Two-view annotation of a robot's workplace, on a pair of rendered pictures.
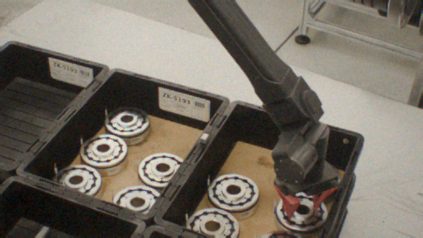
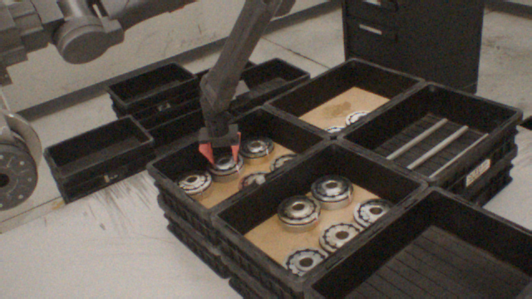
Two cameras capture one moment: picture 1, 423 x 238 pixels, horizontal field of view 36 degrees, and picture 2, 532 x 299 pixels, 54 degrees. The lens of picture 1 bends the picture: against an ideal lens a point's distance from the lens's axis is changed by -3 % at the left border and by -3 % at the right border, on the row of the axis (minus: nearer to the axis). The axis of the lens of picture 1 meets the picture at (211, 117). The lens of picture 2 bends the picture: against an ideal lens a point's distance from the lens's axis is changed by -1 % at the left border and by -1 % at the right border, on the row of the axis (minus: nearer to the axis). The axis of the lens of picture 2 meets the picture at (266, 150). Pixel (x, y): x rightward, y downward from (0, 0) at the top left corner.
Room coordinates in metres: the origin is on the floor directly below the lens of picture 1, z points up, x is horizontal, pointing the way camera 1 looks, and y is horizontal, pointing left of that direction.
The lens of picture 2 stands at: (1.86, 0.58, 1.66)
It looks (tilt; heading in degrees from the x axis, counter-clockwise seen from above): 33 degrees down; 213
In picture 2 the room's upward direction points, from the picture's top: 9 degrees counter-clockwise
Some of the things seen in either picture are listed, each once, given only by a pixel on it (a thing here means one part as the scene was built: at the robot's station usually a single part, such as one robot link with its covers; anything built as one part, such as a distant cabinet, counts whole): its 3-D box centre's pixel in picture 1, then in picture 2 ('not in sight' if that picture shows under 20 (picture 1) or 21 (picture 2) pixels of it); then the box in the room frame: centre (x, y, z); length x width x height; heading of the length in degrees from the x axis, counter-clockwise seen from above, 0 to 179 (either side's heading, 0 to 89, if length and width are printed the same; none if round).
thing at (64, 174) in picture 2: not in sight; (113, 186); (0.65, -1.04, 0.37); 0.40 x 0.30 x 0.45; 151
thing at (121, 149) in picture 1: (103, 150); (342, 237); (1.08, 0.23, 0.86); 0.10 x 0.10 x 0.01
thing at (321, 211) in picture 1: (301, 211); (224, 163); (0.92, -0.18, 0.86); 0.10 x 0.10 x 0.01
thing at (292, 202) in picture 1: (297, 197); (228, 147); (0.91, -0.17, 0.91); 0.07 x 0.07 x 0.09; 28
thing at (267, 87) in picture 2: not in sight; (265, 119); (-0.05, -0.65, 0.37); 0.40 x 0.30 x 0.45; 151
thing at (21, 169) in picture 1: (128, 138); (319, 203); (1.06, 0.17, 0.92); 0.40 x 0.30 x 0.02; 158
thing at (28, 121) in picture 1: (14, 119); (433, 291); (1.17, 0.45, 0.87); 0.40 x 0.30 x 0.11; 158
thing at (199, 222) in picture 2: (265, 198); (241, 171); (0.94, -0.11, 0.87); 0.40 x 0.30 x 0.11; 158
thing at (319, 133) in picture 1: (310, 141); (214, 105); (0.91, -0.18, 1.04); 0.07 x 0.06 x 0.07; 151
